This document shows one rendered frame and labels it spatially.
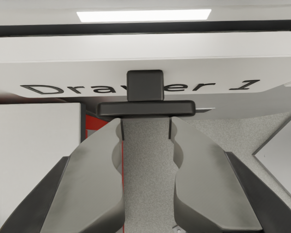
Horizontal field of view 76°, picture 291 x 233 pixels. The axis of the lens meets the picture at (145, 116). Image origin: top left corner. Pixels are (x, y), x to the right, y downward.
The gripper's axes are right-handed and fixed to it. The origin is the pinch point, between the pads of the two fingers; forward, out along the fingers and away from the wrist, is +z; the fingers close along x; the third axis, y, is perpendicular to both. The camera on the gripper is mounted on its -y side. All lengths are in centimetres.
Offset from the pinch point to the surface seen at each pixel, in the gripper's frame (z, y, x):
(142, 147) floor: 71, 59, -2
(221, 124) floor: 77, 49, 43
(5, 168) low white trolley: 9.7, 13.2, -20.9
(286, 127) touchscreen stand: 73, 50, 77
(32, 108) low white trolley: 14.8, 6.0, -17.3
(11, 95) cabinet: 18.9, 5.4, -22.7
